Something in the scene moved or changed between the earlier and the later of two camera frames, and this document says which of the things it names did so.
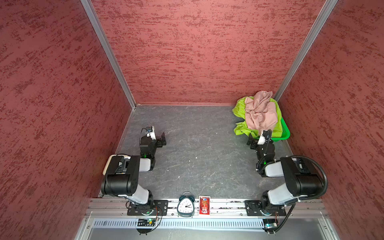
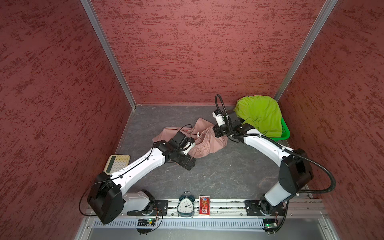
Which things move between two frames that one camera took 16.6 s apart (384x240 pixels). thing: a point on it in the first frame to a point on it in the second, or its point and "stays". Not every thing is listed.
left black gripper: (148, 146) to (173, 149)
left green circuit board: (146, 222) stays
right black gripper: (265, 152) to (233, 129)
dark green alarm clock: (186, 205) stays
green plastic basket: (285, 131) stays
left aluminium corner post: (92, 13) stays
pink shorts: (260, 113) to (205, 142)
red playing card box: (204, 205) stays
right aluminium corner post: (324, 14) stays
